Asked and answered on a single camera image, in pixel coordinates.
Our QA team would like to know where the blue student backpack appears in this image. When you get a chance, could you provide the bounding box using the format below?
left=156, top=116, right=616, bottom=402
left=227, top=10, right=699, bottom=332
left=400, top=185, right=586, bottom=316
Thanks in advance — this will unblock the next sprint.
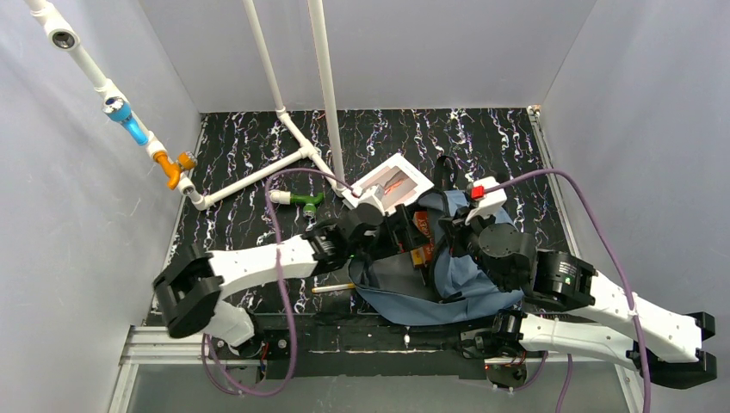
left=348, top=189, right=523, bottom=327

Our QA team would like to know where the blue pipe valve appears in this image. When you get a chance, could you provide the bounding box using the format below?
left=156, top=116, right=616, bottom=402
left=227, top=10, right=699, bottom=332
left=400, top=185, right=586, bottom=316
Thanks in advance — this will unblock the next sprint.
left=102, top=96, right=149, bottom=146

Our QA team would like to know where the white art book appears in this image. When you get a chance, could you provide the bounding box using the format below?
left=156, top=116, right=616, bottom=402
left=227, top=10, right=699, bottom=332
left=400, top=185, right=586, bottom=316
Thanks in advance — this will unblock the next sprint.
left=343, top=154, right=434, bottom=217

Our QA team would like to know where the aluminium rail frame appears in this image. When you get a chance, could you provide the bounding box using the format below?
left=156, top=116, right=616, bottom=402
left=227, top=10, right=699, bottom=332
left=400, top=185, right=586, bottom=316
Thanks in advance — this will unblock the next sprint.
left=108, top=326, right=644, bottom=412

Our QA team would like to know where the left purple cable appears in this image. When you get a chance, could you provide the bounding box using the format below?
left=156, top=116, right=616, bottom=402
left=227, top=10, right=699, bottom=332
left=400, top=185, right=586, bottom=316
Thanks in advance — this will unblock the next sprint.
left=201, top=167, right=363, bottom=398

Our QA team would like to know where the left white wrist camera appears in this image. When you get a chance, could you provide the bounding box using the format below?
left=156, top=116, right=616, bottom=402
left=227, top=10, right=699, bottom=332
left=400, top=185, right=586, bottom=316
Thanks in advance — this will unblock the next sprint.
left=357, top=184, right=387, bottom=215

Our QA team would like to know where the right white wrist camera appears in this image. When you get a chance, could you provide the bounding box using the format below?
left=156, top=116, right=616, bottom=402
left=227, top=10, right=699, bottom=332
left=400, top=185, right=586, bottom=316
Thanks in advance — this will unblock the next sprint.
left=465, top=176, right=507, bottom=225

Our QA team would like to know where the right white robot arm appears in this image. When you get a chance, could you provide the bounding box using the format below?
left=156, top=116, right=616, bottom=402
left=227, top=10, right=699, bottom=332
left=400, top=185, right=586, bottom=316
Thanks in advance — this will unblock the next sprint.
left=439, top=213, right=718, bottom=390

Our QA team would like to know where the orange pipe valve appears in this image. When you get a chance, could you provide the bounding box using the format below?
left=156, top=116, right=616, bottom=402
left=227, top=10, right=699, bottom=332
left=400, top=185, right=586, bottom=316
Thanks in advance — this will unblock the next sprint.
left=152, top=151, right=197, bottom=189

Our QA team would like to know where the white yellow marker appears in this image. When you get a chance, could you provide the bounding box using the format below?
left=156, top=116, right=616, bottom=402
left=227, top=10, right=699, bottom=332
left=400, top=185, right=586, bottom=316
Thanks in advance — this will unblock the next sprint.
left=312, top=283, right=356, bottom=294

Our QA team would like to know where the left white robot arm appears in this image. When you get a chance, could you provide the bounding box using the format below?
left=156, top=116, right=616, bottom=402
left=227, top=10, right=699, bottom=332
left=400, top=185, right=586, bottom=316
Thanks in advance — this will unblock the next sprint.
left=152, top=205, right=428, bottom=347

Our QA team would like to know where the orange green treehouse book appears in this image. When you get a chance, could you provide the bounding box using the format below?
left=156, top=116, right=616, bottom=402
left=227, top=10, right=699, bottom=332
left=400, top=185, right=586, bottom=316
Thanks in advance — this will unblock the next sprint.
left=411, top=211, right=434, bottom=268

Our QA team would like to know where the purple cable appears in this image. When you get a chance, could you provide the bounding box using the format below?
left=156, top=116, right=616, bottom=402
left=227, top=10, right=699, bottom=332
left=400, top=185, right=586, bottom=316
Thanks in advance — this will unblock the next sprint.
left=485, top=168, right=654, bottom=413
left=201, top=167, right=363, bottom=398

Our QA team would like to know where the green white pipe fitting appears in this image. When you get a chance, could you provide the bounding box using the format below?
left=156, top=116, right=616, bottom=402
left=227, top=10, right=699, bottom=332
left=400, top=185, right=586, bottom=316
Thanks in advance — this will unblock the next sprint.
left=269, top=189, right=325, bottom=219

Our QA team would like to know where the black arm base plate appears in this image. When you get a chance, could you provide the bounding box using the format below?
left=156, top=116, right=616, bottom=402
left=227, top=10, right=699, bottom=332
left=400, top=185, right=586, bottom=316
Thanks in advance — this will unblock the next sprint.
left=205, top=310, right=548, bottom=382

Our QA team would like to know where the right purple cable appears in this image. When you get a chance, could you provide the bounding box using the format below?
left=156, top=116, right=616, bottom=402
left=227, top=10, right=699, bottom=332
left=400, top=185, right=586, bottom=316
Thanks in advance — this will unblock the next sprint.
left=485, top=168, right=654, bottom=413

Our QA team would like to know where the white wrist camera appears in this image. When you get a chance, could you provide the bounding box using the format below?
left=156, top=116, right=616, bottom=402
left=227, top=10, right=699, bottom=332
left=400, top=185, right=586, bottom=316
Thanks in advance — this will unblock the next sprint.
left=465, top=176, right=507, bottom=225
left=357, top=184, right=387, bottom=215

